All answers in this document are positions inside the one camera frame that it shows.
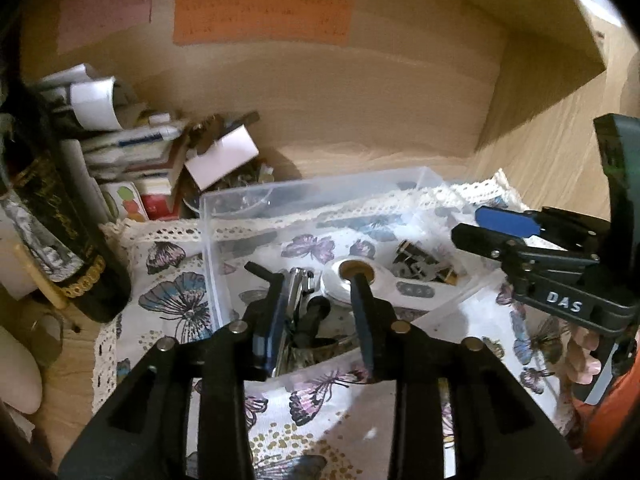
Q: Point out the stack of books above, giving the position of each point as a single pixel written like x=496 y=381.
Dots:
x=140 y=160

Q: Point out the beige wooden stick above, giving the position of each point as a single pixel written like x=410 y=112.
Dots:
x=42 y=280

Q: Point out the clear plastic storage box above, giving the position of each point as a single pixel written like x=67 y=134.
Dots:
x=240 y=220

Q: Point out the orange sticky note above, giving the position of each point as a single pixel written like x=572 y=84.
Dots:
x=260 y=20

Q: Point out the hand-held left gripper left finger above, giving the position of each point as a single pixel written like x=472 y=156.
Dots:
x=265 y=330

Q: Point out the white folded card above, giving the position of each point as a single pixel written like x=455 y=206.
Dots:
x=222 y=157

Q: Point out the pile of small metal trinkets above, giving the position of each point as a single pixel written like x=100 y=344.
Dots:
x=250 y=175

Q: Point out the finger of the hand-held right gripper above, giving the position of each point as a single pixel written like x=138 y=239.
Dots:
x=505 y=221
x=480 y=242

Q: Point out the butterfly print lace cloth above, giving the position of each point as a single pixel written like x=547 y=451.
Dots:
x=170 y=305

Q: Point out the dark wine bottle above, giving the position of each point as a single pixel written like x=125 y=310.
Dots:
x=60 y=240

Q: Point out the beige egg shaped object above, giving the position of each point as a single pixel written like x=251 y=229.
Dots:
x=17 y=375

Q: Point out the person's right hand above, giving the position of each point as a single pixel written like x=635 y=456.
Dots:
x=582 y=355

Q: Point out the pink sticky note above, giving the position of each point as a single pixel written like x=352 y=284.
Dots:
x=102 y=15

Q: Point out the silver metal nail clipper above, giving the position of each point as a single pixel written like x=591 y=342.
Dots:
x=300 y=280

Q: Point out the rolled magazine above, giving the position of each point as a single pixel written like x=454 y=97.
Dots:
x=92 y=102

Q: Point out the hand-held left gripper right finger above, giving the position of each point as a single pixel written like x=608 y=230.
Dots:
x=362 y=320

